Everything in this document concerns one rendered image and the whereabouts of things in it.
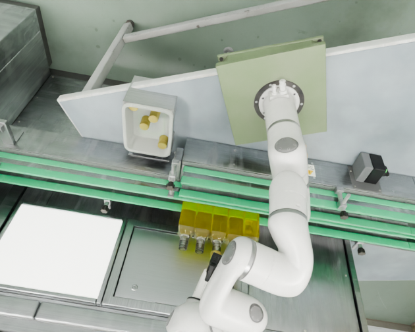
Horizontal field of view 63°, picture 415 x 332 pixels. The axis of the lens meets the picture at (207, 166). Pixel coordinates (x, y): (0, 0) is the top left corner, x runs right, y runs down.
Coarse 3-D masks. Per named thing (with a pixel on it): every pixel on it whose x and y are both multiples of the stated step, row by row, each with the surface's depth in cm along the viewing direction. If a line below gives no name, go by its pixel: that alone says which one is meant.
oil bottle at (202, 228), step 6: (198, 204) 125; (204, 204) 125; (198, 210) 123; (204, 210) 124; (210, 210) 124; (198, 216) 122; (204, 216) 122; (210, 216) 122; (198, 222) 120; (204, 222) 120; (210, 222) 121; (198, 228) 118; (204, 228) 118; (210, 228) 119; (198, 234) 117; (204, 234) 117
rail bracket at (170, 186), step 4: (176, 160) 120; (172, 164) 112; (176, 164) 119; (172, 168) 113; (176, 168) 118; (172, 172) 114; (176, 172) 116; (172, 176) 115; (176, 176) 116; (172, 180) 114; (168, 184) 112; (172, 184) 112; (168, 188) 113; (172, 188) 113; (168, 192) 124; (172, 192) 123; (168, 196) 123; (172, 196) 123
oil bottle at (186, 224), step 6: (186, 204) 124; (192, 204) 124; (186, 210) 122; (192, 210) 123; (180, 216) 120; (186, 216) 121; (192, 216) 121; (180, 222) 119; (186, 222) 119; (192, 222) 119; (180, 228) 117; (186, 228) 117; (192, 228) 118; (180, 234) 118; (186, 234) 117; (192, 234) 119
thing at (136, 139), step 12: (144, 108) 111; (156, 108) 110; (132, 120) 124; (168, 120) 123; (132, 132) 128; (144, 132) 128; (156, 132) 128; (168, 132) 127; (132, 144) 127; (144, 144) 128; (156, 144) 129; (168, 144) 122
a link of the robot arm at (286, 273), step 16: (288, 208) 71; (272, 224) 71; (288, 224) 69; (304, 224) 70; (288, 240) 68; (304, 240) 67; (256, 256) 66; (272, 256) 67; (288, 256) 69; (304, 256) 67; (256, 272) 65; (272, 272) 66; (288, 272) 67; (304, 272) 67; (272, 288) 67; (288, 288) 67; (304, 288) 68
